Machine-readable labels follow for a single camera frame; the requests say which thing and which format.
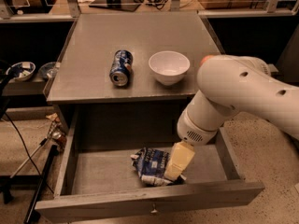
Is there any black monitor stand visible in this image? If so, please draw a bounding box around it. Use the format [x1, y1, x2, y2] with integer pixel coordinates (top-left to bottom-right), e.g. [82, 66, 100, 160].
[89, 0, 140, 12]

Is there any red apple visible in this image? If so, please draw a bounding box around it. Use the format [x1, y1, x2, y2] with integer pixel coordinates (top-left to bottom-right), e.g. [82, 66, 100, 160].
[199, 55, 215, 66]

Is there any black floor cable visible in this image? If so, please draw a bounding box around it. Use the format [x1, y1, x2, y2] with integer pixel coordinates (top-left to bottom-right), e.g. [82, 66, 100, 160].
[3, 110, 55, 194]

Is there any blue chip bag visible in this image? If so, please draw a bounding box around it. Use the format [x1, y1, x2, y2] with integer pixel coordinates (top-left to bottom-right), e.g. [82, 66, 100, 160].
[131, 147, 185, 187]

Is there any white bowl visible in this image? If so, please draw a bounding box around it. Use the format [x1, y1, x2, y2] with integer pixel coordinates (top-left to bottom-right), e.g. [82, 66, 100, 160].
[149, 50, 191, 86]

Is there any small bowl with items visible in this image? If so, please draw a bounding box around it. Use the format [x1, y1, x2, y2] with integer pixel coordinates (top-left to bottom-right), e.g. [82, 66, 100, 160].
[6, 62, 36, 81]

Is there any black tripod leg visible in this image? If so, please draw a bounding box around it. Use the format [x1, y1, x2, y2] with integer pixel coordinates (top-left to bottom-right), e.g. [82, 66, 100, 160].
[23, 145, 58, 224]

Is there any open grey wooden drawer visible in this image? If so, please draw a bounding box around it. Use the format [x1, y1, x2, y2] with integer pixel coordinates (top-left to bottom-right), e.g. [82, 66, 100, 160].
[36, 107, 264, 223]

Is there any grey wooden cabinet counter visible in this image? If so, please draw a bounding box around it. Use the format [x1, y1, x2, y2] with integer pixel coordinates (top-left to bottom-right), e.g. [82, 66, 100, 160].
[47, 11, 224, 128]

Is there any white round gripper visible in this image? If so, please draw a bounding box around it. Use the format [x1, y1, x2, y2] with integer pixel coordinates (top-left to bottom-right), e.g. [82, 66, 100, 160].
[164, 108, 219, 181]

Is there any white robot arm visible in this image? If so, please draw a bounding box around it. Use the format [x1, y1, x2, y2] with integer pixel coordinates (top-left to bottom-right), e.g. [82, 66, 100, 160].
[164, 55, 299, 181]

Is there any blue soda can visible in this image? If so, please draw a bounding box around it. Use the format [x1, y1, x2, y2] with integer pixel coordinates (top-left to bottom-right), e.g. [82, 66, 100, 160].
[109, 50, 133, 87]

